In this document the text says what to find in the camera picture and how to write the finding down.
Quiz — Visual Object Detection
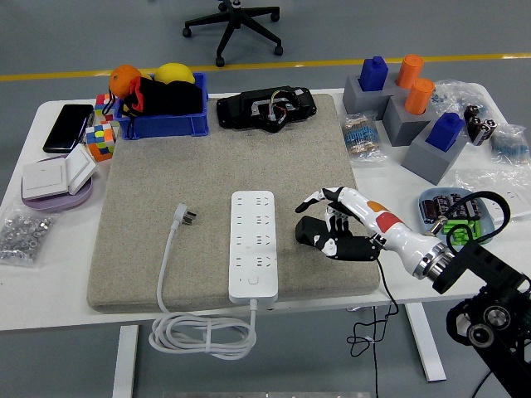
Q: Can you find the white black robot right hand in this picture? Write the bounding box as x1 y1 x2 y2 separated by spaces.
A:
293 186 441 274

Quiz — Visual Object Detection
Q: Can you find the thin black adapter cord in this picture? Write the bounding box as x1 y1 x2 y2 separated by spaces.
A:
347 248 400 358

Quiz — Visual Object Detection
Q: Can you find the black plug adapter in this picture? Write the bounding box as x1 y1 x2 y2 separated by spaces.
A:
293 215 333 248

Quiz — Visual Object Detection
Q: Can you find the white power strip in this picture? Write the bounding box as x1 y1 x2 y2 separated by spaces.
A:
228 190 280 304

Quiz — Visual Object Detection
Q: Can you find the light blue tray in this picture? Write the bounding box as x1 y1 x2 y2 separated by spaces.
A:
417 187 497 250

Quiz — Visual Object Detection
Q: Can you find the grey block holder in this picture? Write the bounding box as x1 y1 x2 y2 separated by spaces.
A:
342 72 402 117
381 95 439 148
400 124 469 187

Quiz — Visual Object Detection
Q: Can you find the bag of tan blue resistors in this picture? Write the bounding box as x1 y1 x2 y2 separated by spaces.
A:
339 112 387 163

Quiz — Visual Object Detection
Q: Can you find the blue square peg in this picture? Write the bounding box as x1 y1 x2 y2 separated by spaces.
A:
358 56 390 92
425 111 466 153

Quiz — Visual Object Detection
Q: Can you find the white table leg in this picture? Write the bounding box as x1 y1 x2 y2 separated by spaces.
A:
404 303 448 382
111 324 140 398

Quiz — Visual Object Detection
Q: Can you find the bag of black capacitors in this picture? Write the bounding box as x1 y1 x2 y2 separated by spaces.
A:
462 104 499 147

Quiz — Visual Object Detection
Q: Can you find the orange cylinder peg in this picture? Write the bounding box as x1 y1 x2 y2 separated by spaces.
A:
403 77 436 116
395 53 425 90

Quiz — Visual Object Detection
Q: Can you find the clear bag of small parts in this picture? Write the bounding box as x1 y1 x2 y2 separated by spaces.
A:
429 79 489 119

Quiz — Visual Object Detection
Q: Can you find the grey-brown mat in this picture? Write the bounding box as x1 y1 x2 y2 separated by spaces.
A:
85 93 382 314

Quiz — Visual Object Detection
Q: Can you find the blue plastic bin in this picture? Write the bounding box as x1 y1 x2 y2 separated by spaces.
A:
112 72 210 140

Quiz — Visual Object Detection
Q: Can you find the black office chair base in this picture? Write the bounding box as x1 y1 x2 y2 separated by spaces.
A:
182 0 285 68

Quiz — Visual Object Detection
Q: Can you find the yellow lemon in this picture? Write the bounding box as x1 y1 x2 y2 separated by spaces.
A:
153 61 196 86

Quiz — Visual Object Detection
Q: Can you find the large colourful puzzle cube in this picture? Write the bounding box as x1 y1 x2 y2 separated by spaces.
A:
84 122 117 163

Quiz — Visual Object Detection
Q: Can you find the orange fruit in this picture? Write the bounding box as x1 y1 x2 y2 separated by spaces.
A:
108 64 144 100

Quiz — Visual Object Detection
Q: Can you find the small colourful puzzle cube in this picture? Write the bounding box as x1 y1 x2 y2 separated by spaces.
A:
93 93 119 125

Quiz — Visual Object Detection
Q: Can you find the purple round plate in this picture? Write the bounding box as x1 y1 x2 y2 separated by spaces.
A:
21 155 95 214

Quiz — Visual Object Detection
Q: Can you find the black smartphone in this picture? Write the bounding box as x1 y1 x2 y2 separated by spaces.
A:
42 103 95 154

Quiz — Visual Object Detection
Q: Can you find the bag of metal nuts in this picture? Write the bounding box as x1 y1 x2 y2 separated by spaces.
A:
0 206 55 267

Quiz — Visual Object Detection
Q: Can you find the white wall socket panel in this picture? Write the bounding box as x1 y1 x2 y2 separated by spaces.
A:
491 189 531 223

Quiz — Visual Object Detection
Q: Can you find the thin black hanging cable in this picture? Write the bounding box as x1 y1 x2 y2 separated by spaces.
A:
372 306 381 398

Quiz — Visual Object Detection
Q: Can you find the black floor cable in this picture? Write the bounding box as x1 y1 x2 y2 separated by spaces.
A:
471 368 494 398

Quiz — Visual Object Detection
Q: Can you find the black electronic device with wires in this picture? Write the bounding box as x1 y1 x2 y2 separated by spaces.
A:
215 85 319 134

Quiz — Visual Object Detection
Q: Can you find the white power cord with plug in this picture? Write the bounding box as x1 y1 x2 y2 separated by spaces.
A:
148 202 259 361

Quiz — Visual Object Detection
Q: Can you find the black drawstring pouch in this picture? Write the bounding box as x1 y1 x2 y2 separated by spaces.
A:
101 76 204 140

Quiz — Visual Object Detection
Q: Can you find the white tilted wall switch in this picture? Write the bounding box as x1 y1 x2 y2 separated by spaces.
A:
64 143 99 196

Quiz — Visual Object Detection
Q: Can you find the white flat wall switch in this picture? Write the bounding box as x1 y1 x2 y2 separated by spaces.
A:
21 157 70 201

